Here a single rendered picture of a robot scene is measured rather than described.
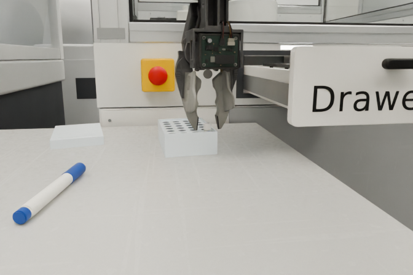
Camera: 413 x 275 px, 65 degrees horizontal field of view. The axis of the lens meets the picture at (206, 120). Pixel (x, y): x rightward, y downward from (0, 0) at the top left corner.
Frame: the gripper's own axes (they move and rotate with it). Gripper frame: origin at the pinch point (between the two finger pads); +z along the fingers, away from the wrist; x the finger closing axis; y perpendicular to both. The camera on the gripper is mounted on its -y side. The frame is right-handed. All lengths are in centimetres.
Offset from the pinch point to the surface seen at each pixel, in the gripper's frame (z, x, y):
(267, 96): -3.0, 12.9, -5.6
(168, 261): 5.3, -9.5, 27.9
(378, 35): -15, 48, -20
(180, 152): 4.5, -4.7, 2.0
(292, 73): -7.8, 9.8, 9.6
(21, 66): -7, -48, -74
